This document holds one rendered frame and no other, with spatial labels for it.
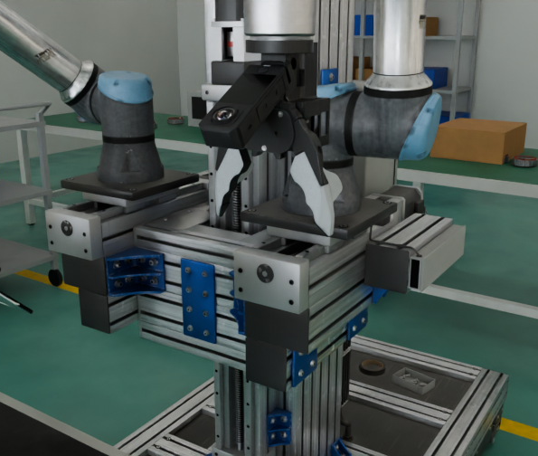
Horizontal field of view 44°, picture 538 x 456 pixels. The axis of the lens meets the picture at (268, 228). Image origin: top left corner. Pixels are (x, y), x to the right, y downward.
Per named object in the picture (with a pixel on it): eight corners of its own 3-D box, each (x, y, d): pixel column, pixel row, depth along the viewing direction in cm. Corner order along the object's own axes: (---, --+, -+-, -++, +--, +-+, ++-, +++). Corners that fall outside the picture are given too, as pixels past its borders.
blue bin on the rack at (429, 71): (413, 84, 704) (414, 66, 698) (447, 86, 685) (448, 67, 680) (398, 87, 670) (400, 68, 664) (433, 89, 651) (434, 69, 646)
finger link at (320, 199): (370, 213, 72) (329, 140, 73) (345, 227, 68) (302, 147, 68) (348, 225, 74) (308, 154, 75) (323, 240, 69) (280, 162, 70)
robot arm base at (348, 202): (306, 193, 137) (306, 146, 134) (373, 203, 129) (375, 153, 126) (266, 209, 125) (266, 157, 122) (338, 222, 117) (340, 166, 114)
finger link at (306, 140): (340, 176, 68) (298, 102, 69) (333, 179, 67) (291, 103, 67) (306, 196, 71) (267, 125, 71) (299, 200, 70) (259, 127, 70)
